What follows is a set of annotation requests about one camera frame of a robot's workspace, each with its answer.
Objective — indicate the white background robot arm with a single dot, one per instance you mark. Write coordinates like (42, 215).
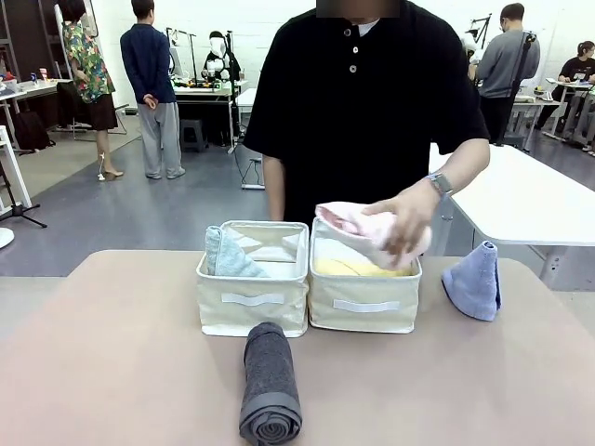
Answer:
(472, 44)
(218, 51)

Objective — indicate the white desk with legs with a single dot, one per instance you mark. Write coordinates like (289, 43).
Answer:
(572, 93)

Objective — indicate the tall black tripod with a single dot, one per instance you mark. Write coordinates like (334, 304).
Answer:
(520, 79)

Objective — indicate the dark grey rolled towel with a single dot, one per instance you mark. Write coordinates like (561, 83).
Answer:
(269, 376)

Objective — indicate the black bag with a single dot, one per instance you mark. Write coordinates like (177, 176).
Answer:
(31, 132)

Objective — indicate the person's left hand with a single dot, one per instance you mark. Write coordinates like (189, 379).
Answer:
(409, 218)

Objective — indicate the cream fabric storage bin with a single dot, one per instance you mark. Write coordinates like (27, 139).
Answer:
(362, 304)
(253, 302)

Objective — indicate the white desk with clutter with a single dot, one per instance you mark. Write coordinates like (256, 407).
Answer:
(28, 90)

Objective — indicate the grey background work table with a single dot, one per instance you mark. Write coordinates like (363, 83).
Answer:
(204, 95)

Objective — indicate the person's left forearm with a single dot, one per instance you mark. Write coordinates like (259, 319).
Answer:
(465, 167)

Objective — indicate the black plastic stool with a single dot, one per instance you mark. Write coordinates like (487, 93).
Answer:
(193, 135)

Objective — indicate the white table leg base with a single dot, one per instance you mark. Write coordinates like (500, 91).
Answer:
(253, 179)

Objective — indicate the seated person in black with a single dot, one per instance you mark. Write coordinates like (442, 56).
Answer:
(574, 69)

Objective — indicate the periwinkle blue folded towel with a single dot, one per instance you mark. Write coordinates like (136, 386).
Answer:
(476, 288)

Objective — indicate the yellow towel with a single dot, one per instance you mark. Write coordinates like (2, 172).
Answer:
(353, 268)

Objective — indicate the person's right forearm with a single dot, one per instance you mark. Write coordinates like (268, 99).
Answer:
(274, 195)

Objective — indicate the light teal towel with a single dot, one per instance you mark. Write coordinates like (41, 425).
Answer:
(228, 255)

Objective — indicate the person in black polo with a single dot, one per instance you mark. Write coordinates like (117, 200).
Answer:
(353, 116)

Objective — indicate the woman in floral shirt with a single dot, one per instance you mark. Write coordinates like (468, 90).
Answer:
(88, 69)

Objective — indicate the silver wrist watch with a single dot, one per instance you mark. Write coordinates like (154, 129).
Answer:
(440, 183)

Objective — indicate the man in grey sweater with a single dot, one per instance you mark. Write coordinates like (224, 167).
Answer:
(506, 60)

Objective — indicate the pink towel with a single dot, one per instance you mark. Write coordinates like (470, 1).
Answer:
(353, 227)

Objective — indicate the large white table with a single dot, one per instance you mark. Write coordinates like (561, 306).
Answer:
(520, 200)

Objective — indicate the man in navy jacket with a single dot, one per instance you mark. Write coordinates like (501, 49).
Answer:
(153, 83)

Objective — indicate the white shelf frame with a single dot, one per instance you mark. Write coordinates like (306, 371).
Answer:
(11, 167)

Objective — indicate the black tripod stand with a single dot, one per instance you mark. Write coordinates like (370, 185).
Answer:
(21, 211)

